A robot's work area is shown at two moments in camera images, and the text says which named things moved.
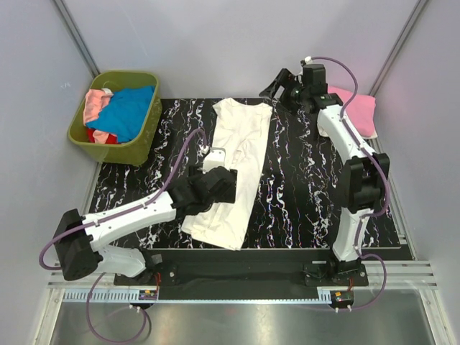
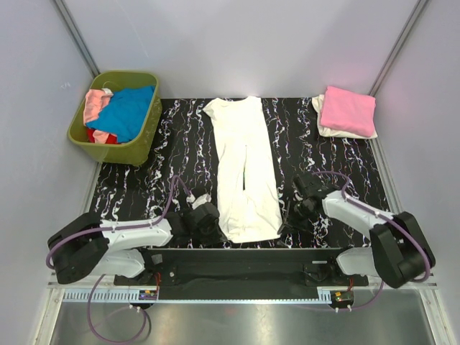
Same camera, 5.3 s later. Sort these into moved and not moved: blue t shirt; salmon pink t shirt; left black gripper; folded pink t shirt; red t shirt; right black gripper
Moved: right black gripper; left black gripper
Not moved: blue t shirt; salmon pink t shirt; red t shirt; folded pink t shirt
